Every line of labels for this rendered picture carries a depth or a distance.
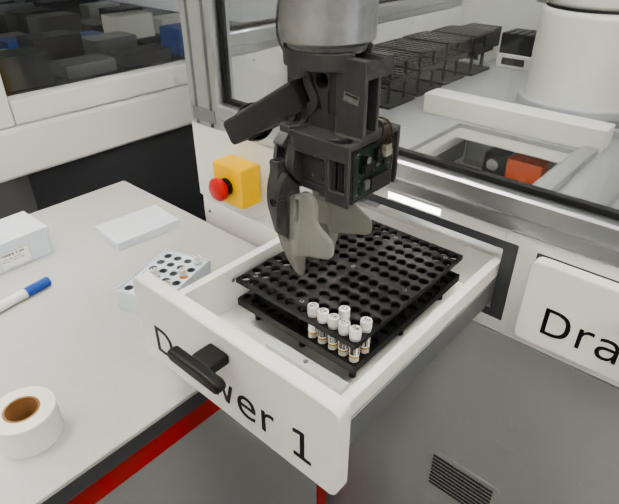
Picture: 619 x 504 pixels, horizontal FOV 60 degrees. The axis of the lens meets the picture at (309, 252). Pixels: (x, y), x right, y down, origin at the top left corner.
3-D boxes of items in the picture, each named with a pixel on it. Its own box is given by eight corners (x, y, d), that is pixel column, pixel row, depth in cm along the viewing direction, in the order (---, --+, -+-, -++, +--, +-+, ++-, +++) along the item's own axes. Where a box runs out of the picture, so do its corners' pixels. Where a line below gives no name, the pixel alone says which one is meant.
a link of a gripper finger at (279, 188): (276, 242, 47) (283, 144, 44) (263, 236, 48) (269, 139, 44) (311, 229, 51) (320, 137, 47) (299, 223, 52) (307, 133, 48)
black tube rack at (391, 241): (352, 391, 57) (355, 345, 53) (239, 320, 66) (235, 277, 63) (455, 296, 71) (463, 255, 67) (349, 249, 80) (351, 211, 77)
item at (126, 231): (118, 251, 94) (116, 243, 93) (96, 233, 100) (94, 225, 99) (180, 226, 102) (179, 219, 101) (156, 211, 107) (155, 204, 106)
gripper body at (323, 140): (343, 218, 43) (349, 63, 37) (268, 188, 48) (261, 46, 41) (397, 187, 48) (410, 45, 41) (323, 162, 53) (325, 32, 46)
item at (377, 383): (334, 464, 49) (335, 419, 46) (166, 340, 64) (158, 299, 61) (516, 278, 75) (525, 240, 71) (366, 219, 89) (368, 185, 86)
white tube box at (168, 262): (165, 324, 78) (161, 303, 76) (119, 309, 80) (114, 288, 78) (212, 279, 87) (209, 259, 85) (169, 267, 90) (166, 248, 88)
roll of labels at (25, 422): (51, 400, 65) (42, 376, 63) (73, 435, 61) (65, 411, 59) (-11, 431, 61) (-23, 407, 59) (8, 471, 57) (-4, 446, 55)
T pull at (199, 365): (217, 398, 48) (216, 387, 47) (167, 359, 52) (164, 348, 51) (247, 376, 50) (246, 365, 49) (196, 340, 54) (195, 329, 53)
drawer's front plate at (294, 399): (335, 499, 48) (338, 414, 42) (147, 351, 64) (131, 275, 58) (347, 485, 49) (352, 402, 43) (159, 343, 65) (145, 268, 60)
